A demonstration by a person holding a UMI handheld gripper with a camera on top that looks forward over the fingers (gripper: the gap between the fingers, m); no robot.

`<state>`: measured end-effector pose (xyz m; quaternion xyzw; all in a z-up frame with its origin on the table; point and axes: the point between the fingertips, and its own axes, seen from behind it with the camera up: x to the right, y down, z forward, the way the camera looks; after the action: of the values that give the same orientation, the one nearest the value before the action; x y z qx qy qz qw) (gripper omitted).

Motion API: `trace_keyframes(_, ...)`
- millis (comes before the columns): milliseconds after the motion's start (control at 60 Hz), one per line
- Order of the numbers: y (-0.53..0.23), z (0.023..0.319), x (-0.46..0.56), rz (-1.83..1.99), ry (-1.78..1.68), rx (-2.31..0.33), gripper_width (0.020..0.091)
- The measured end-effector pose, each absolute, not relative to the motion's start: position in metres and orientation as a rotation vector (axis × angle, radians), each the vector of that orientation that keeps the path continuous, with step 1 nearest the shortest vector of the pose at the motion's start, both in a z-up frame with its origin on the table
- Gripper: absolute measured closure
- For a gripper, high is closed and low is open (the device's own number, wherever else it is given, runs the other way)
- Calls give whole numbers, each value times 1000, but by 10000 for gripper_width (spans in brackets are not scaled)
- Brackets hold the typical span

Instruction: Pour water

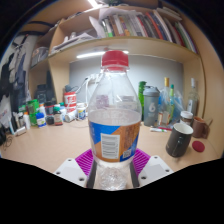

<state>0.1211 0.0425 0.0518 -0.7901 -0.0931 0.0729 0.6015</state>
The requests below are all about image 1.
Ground white green tube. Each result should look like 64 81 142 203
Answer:
149 127 173 134

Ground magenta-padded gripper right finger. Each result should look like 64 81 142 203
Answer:
129 147 174 188

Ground flat round red coaster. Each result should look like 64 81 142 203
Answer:
191 140 206 153

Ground under-shelf tube lamp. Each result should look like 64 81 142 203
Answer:
75 49 130 60

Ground gold-capped clear bottle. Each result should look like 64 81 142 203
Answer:
159 77 173 126

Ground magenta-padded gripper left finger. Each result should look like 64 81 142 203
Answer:
53 148 98 189

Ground black bag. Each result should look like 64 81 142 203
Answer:
34 83 56 104

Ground clear glass bottle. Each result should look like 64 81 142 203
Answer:
186 77 200 118

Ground white bottle blue lid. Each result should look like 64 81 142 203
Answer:
35 112 48 129

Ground brown jar white lid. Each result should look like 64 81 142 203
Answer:
179 110 194 127

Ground red white canister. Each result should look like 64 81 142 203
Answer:
63 91 78 114

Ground hanging dark clothes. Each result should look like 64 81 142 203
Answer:
0 33 32 101

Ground brown mug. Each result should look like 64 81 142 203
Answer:
192 116 212 139

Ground green glass bottle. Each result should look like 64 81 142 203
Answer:
138 80 148 121

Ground dark grey mug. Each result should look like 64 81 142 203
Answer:
165 122 194 158

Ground ceiling tube lamp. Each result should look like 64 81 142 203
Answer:
87 0 100 8

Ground white plastic bottle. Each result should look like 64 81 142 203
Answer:
23 111 32 130

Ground grey shaker bottle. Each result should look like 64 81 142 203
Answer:
142 85 161 127

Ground dark bottle red label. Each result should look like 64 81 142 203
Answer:
53 105 64 127

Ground green canister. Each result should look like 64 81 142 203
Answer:
26 98 40 126

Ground clear plastic bottle red cap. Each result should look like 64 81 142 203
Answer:
87 49 143 191

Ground wooden shelf unit with books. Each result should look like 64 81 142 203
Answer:
28 0 205 118

